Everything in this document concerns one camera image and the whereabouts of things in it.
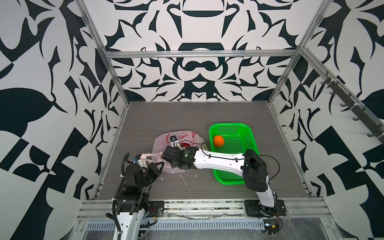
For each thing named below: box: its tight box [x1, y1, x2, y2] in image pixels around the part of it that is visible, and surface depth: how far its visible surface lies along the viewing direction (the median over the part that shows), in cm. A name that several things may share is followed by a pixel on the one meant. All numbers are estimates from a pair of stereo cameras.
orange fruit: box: [213, 135, 225, 147], surface depth 94 cm
